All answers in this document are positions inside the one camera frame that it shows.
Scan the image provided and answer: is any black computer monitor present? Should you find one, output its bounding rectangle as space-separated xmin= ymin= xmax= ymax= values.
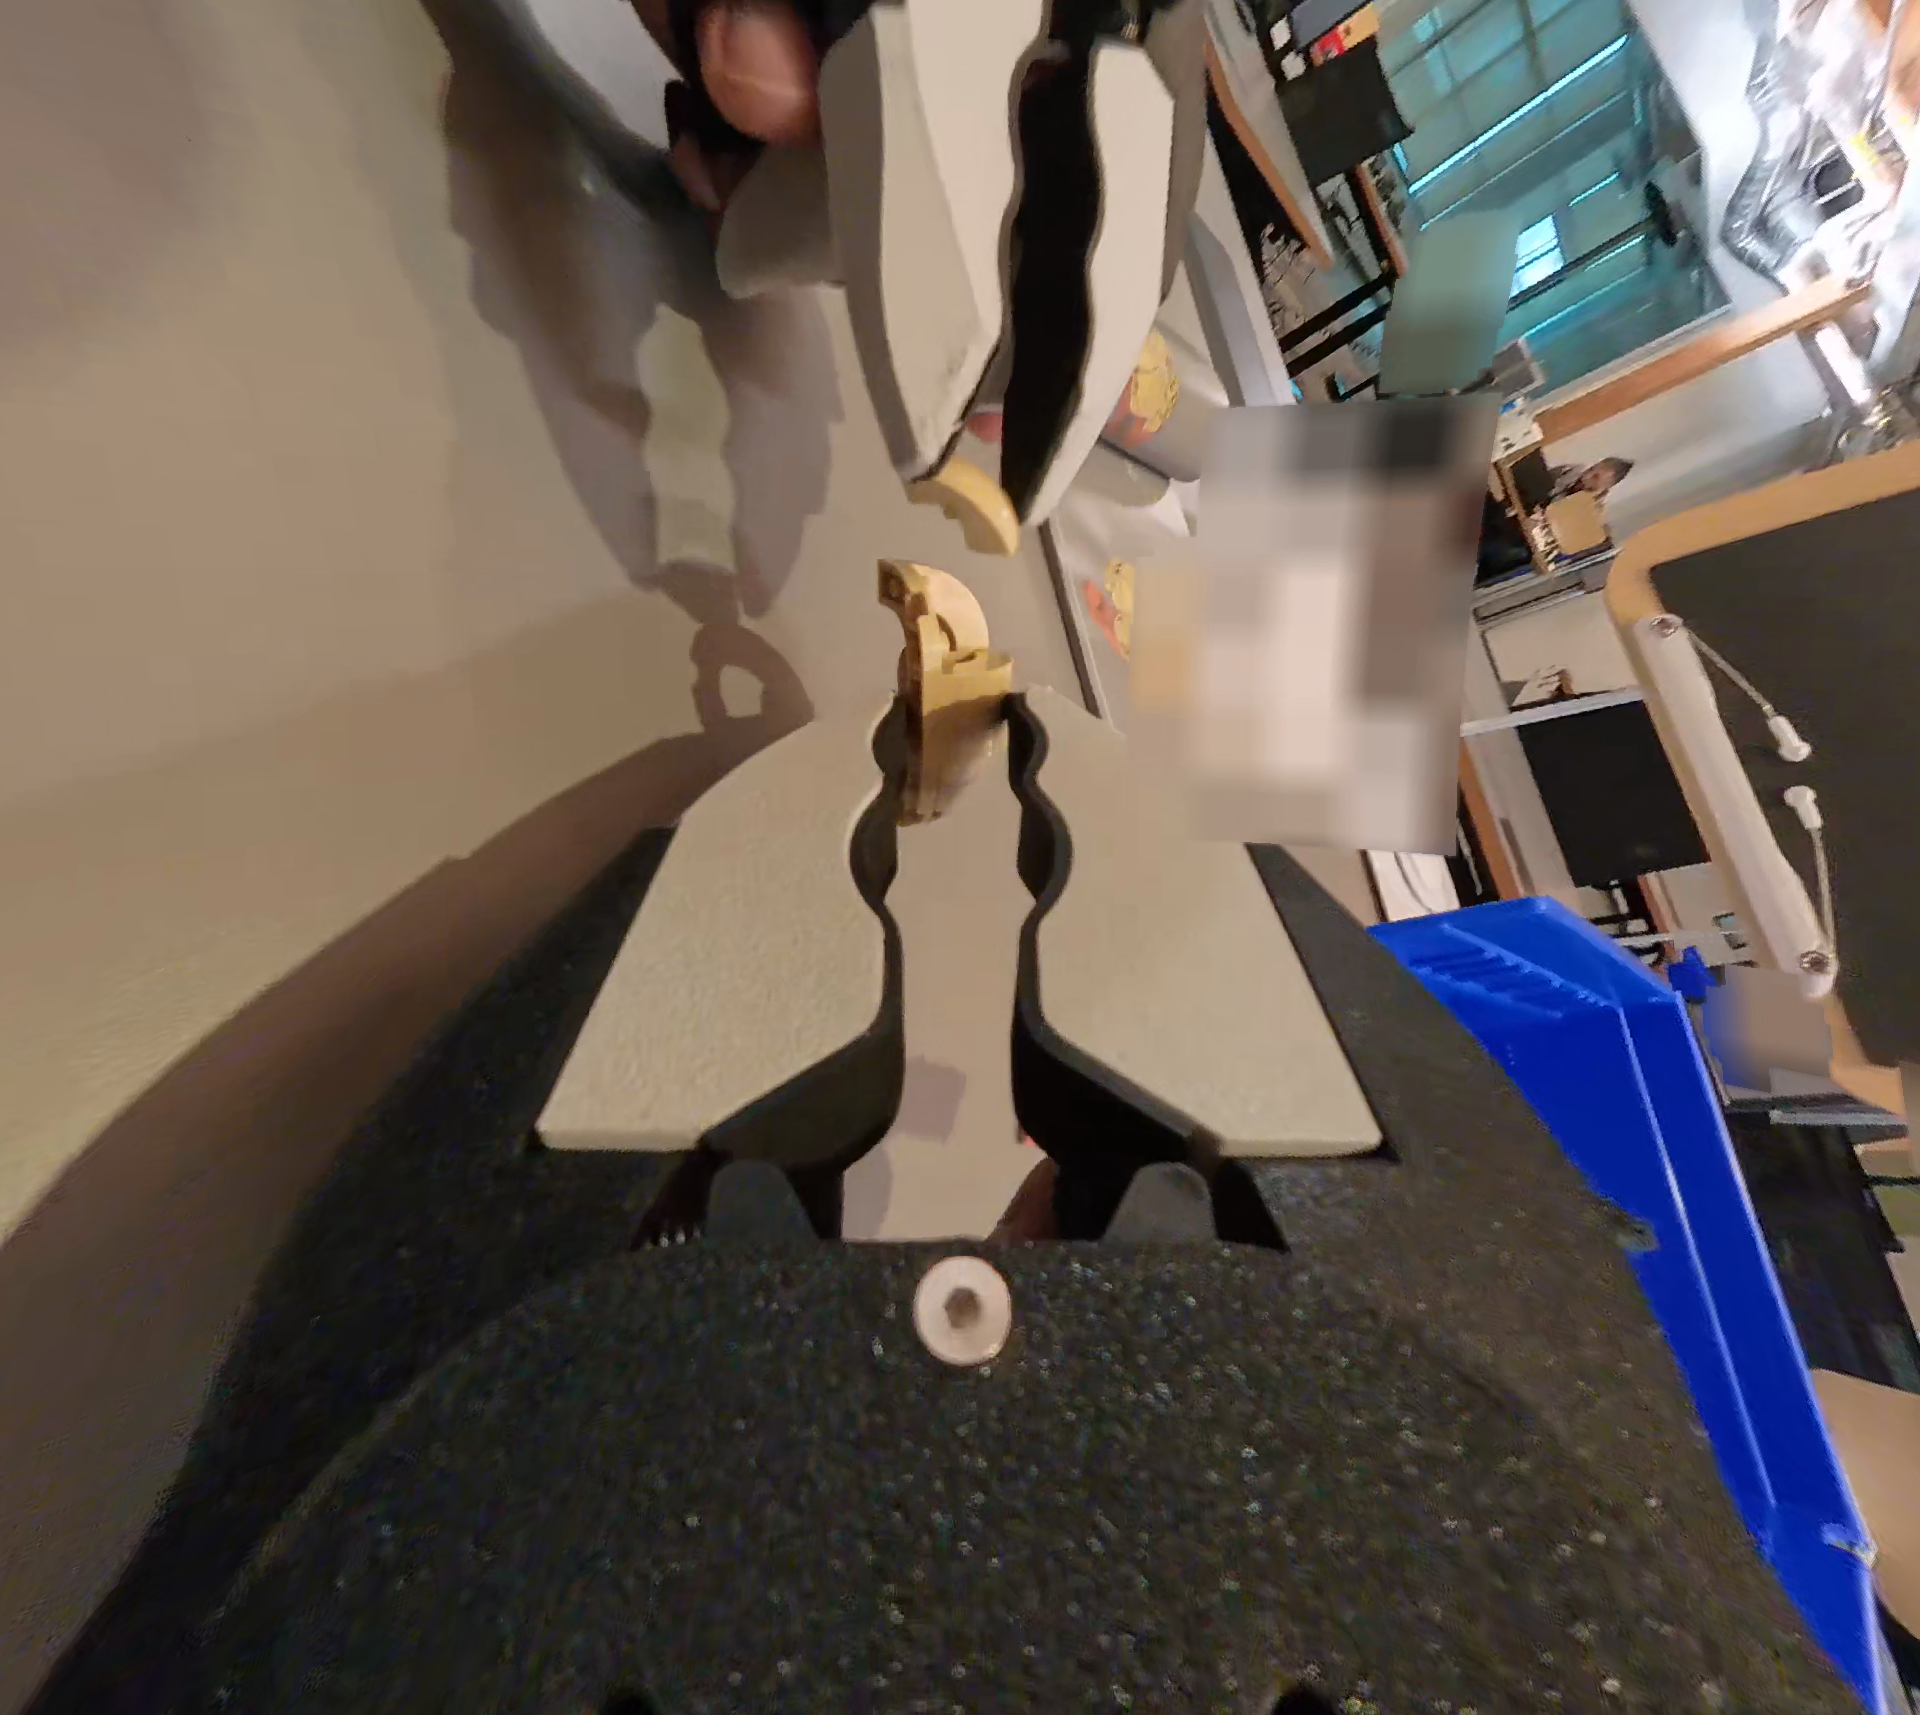
xmin=1273 ymin=32 xmax=1423 ymax=194

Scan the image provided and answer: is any small tan arch brick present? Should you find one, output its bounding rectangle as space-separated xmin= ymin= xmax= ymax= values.
xmin=905 ymin=457 xmax=1026 ymax=556

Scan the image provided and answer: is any white metal bracket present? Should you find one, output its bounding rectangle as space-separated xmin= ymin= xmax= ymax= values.
xmin=1631 ymin=609 xmax=1847 ymax=999

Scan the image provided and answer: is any grey desk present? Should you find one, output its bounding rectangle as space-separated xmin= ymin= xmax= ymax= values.
xmin=0 ymin=0 xmax=1310 ymax=1702

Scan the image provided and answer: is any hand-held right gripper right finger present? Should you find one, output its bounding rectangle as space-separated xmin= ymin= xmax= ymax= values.
xmin=1002 ymin=689 xmax=1385 ymax=1244

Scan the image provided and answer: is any tan curved brick assembly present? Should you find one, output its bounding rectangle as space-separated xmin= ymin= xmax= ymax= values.
xmin=877 ymin=556 xmax=1017 ymax=827

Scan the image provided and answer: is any person's left hand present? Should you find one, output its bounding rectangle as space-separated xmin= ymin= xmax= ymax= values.
xmin=570 ymin=0 xmax=842 ymax=210

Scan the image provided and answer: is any person's right hand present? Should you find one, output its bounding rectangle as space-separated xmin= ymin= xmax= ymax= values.
xmin=983 ymin=1157 xmax=1078 ymax=1246

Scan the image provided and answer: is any blue plastic bin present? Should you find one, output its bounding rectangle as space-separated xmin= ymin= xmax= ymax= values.
xmin=1368 ymin=893 xmax=1895 ymax=1715

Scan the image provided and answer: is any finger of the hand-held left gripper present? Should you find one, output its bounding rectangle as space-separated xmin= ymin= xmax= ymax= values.
xmin=993 ymin=39 xmax=1189 ymax=516
xmin=818 ymin=0 xmax=1052 ymax=482

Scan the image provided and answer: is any grey instruction booklet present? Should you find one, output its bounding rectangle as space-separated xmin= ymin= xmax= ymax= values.
xmin=961 ymin=245 xmax=1310 ymax=730

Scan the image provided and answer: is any long wooden edged table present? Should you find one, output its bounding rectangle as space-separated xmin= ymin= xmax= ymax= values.
xmin=1201 ymin=18 xmax=1341 ymax=273

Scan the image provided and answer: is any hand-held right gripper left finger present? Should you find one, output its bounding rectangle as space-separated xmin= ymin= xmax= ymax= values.
xmin=535 ymin=689 xmax=912 ymax=1244

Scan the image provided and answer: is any black board with wooden rim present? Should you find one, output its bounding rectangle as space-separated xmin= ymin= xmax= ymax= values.
xmin=1603 ymin=445 xmax=1920 ymax=1121

